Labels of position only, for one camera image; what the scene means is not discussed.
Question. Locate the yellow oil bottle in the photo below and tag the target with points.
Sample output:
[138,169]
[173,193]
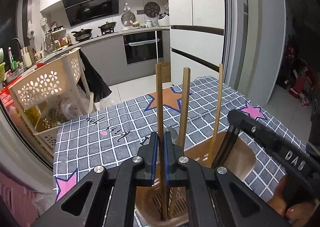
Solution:
[37,116]

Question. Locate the round hanging plate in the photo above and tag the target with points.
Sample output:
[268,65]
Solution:
[128,18]

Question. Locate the beige plastic utensil holder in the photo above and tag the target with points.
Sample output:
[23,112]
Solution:
[240,158]

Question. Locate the black built-in oven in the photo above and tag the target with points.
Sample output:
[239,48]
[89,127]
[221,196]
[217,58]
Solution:
[142,48]

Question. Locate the black chopstick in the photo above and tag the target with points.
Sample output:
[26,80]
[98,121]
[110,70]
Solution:
[223,146]
[228,149]

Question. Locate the wooden chopstick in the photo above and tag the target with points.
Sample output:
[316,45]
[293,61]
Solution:
[217,116]
[185,106]
[160,106]

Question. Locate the black wok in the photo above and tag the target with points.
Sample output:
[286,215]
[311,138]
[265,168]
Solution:
[82,35]

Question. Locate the person's right hand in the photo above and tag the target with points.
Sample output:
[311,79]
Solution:
[297,218]

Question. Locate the cardboard box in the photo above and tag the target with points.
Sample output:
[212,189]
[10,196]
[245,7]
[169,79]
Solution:
[165,71]

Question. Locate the white hanging plastic bag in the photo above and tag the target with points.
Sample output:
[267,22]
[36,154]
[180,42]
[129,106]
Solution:
[30,29]

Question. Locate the lidded cooking pot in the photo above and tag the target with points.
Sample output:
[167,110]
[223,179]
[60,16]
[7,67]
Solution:
[107,26]

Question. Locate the kitchen counter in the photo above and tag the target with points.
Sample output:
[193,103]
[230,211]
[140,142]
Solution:
[112,35]

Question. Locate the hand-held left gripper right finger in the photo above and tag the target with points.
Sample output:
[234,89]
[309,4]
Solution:
[168,149]

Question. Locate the red clutter pile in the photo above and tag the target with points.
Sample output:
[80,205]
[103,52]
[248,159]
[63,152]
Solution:
[302,76]

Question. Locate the white rice cooker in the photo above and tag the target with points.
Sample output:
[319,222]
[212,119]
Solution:
[163,18]

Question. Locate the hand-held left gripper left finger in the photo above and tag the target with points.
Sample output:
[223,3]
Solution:
[155,149]

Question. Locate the clear plastic bag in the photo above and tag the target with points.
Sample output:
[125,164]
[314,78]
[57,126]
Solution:
[73,108]

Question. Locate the dark round hanging tray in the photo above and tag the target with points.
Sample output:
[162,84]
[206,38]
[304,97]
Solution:
[151,9]

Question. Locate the black range hood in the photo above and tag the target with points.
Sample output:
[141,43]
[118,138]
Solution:
[92,9]

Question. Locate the pink plastic crate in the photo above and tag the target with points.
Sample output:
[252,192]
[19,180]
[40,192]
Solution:
[15,197]

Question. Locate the checkered star-print tablecloth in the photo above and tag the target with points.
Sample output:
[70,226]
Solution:
[112,121]

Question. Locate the white refrigerator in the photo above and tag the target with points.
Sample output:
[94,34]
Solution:
[197,16]

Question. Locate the dark hanging cloth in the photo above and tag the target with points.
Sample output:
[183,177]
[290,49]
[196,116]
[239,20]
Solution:
[96,79]

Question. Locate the beige flower-cutout trolley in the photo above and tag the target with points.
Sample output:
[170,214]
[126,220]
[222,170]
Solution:
[45,84]

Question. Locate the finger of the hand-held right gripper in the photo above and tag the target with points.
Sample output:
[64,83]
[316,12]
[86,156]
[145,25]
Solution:
[250,128]

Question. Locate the kitchen faucet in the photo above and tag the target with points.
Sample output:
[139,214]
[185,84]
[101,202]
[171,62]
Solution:
[17,41]

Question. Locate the knife block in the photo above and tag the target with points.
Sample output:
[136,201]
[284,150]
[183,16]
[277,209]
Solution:
[26,56]

